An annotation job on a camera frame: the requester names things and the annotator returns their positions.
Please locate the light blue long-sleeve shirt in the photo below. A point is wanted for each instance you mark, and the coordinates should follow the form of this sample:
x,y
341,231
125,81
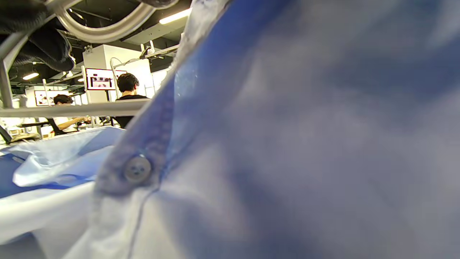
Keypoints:
x,y
287,144

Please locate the wall monitor screen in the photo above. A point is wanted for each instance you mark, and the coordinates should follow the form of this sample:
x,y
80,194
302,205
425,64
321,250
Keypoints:
x,y
45,98
102,79

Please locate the person's right hand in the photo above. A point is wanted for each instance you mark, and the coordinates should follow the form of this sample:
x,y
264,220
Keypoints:
x,y
43,46

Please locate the ceiling light tube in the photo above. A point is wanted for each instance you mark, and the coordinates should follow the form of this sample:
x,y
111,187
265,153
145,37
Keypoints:
x,y
30,76
174,16

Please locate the gray plastic hanger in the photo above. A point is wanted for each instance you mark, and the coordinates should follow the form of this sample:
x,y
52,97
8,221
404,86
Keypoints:
x,y
104,37

